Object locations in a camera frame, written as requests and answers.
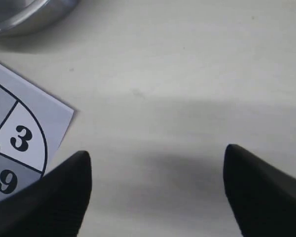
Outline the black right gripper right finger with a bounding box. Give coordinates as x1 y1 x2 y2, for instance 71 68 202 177
223 144 296 237

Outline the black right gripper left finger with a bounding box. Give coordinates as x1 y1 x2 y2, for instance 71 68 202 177
0 151 92 237

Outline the paper number game board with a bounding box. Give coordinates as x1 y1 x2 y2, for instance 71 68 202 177
0 63 74 201

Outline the round steel bowl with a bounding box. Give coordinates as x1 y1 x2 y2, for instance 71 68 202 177
0 0 80 37

